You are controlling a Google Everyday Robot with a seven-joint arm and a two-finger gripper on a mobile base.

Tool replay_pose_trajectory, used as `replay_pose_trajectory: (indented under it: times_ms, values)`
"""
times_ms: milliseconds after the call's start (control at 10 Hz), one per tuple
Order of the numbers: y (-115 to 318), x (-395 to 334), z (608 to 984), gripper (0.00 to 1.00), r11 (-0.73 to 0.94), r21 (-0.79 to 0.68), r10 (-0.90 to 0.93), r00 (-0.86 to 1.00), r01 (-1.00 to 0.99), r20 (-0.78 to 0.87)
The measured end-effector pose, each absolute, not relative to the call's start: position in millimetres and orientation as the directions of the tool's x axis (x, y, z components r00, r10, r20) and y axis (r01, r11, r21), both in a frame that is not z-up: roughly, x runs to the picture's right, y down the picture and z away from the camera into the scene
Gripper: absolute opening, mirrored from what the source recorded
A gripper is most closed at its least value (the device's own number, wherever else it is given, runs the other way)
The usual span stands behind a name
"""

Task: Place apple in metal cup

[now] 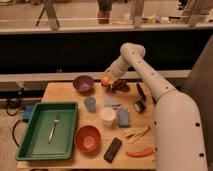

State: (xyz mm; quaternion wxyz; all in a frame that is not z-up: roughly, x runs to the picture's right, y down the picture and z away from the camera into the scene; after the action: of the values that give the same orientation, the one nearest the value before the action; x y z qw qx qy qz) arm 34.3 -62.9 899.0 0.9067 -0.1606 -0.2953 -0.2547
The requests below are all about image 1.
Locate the metal spoon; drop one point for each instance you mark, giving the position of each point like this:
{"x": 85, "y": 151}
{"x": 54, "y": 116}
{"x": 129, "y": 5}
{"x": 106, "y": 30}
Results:
{"x": 55, "y": 122}

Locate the orange apple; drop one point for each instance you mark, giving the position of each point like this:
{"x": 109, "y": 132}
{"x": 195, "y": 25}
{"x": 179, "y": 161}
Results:
{"x": 105, "y": 81}

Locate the blue plastic cup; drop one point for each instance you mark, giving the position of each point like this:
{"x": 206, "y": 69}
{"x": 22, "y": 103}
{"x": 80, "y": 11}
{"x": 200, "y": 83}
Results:
{"x": 90, "y": 103}

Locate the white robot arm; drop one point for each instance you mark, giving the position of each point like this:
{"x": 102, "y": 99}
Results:
{"x": 178, "y": 129}

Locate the purple bowl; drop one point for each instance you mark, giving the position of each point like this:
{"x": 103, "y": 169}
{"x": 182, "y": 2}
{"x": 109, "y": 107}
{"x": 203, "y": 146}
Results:
{"x": 83, "y": 83}

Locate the yellow banana peel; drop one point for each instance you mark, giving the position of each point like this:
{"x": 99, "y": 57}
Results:
{"x": 134, "y": 134}

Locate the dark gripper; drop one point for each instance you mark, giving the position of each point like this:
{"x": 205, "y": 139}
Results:
{"x": 120, "y": 85}

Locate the blue box on floor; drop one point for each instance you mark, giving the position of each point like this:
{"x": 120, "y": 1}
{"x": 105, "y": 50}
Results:
{"x": 27, "y": 113}

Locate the black remote block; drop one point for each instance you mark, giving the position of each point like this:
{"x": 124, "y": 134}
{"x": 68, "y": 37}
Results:
{"x": 112, "y": 150}

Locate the green plastic tray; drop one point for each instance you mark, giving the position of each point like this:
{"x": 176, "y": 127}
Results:
{"x": 34, "y": 144}

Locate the red bowl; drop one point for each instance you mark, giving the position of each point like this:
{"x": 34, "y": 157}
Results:
{"x": 87, "y": 139}

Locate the white paper cup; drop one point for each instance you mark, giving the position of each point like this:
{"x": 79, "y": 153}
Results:
{"x": 108, "y": 116}

